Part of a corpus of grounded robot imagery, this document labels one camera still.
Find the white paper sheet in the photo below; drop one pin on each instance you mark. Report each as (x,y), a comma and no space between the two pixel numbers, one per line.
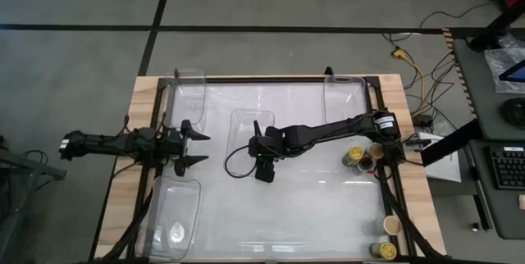
(445,169)

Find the yellow lid spice jar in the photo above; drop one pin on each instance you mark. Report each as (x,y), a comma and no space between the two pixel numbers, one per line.
(353,154)
(385,251)

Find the dark grey desk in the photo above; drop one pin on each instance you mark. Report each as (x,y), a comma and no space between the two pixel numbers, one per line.
(504,215)

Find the black floor beam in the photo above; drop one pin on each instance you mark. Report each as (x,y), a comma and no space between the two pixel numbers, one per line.
(447,143)

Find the black keyboard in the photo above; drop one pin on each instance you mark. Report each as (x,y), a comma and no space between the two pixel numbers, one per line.
(508,167)

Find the clear plastic bag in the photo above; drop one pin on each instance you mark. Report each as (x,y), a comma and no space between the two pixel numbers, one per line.
(498,63)

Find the blue screen tablet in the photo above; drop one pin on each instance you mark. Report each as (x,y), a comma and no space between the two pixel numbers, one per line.
(517,73)

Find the light wooden table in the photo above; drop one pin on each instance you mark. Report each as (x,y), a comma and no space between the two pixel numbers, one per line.
(123,198)

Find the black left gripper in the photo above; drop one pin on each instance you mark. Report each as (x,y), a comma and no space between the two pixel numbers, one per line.
(174,145)

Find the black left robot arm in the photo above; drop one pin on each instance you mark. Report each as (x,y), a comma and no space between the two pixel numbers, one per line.
(102,143)

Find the black desk leg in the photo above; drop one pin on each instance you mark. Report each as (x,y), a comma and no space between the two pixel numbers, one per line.
(490,32)

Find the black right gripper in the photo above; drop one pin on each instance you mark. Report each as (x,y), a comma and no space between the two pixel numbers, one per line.
(264,145)

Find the tan lid spice jar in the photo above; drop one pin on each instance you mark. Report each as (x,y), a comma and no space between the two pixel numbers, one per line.
(375,150)
(392,225)

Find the grey metal stand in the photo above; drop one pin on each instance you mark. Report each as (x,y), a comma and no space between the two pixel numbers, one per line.
(33,165)

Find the black power brick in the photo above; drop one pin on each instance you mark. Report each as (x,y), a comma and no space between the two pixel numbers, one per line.
(422,119)

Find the small black knob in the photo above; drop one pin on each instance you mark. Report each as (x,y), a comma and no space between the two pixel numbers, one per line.
(476,227)

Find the black metal rig frame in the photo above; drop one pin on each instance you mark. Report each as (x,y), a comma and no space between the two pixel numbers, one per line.
(266,80)

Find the brown item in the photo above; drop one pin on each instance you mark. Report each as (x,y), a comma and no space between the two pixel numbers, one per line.
(521,202)

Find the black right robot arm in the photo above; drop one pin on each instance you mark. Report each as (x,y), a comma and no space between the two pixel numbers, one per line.
(328,128)

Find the clear plastic bin with sticker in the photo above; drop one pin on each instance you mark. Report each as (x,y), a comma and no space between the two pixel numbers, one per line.
(176,210)

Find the grey desk with striped edge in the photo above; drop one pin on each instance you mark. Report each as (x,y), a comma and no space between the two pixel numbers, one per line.
(484,104)

